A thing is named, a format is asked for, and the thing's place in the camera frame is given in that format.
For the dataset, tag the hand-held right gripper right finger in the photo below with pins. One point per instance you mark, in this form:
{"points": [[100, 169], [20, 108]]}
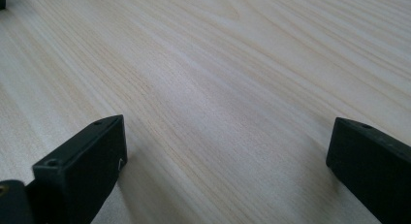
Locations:
{"points": [[371, 166]]}

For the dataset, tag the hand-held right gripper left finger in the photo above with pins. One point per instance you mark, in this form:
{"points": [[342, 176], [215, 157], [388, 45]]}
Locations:
{"points": [[80, 166]]}

